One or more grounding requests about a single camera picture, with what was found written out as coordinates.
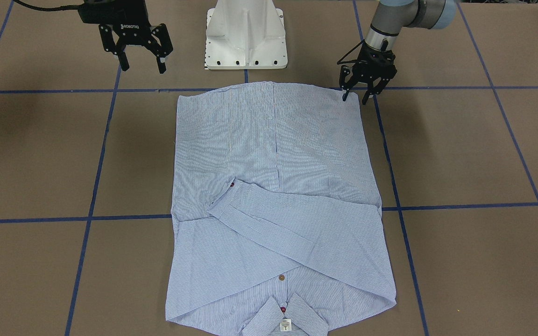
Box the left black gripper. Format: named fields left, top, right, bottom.
left=339, top=41, right=397, bottom=105

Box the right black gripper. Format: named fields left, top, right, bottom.
left=78, top=0, right=174, bottom=74

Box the light blue striped shirt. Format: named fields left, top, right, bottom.
left=165, top=82, right=396, bottom=336

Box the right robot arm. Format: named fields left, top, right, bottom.
left=16, top=0, right=174, bottom=74

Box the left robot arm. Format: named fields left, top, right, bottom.
left=337, top=0, right=457, bottom=105

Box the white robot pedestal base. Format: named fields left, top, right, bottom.
left=205, top=0, right=288, bottom=70

